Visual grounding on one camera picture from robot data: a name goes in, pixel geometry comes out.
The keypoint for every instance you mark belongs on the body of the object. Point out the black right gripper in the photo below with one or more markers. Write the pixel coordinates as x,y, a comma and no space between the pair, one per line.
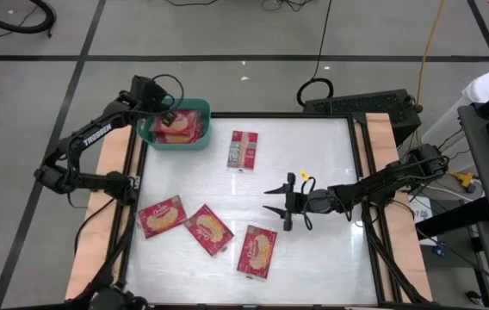
309,201

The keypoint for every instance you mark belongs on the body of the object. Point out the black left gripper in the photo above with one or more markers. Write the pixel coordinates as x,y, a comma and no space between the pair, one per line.
147,94

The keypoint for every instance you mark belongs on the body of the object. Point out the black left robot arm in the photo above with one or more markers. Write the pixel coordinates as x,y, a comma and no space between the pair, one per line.
111,122

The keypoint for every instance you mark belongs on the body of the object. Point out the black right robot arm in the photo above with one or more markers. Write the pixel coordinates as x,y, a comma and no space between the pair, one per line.
378,185

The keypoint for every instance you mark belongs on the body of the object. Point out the teal plastic basket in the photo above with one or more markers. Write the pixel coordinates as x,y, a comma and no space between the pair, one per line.
175,147

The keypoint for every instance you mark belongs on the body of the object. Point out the yellow tag on gripper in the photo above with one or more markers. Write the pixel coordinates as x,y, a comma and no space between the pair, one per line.
303,175

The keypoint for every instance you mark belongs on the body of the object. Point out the black vented equipment case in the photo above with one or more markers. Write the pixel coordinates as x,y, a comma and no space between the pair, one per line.
365,105

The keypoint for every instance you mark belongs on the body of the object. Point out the white paper sheet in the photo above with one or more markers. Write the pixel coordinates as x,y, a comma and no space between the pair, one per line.
421,214

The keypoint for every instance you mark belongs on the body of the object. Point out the small blue tag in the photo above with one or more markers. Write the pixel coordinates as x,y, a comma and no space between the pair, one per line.
441,249

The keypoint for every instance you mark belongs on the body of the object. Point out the black desk support beam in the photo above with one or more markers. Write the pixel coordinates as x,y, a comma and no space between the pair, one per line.
451,217

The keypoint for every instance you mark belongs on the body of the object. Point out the yellow plug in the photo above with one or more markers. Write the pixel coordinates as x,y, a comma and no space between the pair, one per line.
465,179

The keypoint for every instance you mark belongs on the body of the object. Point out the black caster wheel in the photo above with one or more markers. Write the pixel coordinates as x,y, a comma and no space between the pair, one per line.
472,296

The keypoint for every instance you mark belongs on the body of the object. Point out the black aluminium table frame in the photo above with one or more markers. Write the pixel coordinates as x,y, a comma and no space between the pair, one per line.
249,115

